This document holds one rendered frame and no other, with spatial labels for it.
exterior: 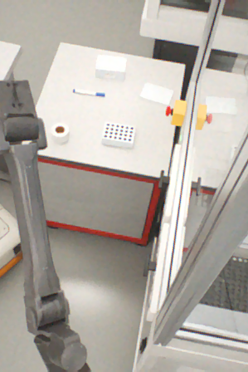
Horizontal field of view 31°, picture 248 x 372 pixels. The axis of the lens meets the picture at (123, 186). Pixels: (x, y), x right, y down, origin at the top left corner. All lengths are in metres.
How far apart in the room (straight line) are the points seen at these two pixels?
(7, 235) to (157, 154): 0.81
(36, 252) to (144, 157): 0.91
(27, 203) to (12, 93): 0.23
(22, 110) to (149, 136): 0.94
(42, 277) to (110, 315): 1.36
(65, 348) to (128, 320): 1.38
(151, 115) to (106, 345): 1.09
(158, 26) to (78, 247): 1.16
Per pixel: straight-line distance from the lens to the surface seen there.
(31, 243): 0.92
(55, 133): 1.75
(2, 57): 2.11
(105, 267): 2.34
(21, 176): 0.91
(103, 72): 1.97
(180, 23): 2.07
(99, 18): 3.49
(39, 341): 0.98
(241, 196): 0.52
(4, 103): 0.93
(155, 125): 1.84
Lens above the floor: 2.19
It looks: 59 degrees down
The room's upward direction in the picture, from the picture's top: 7 degrees clockwise
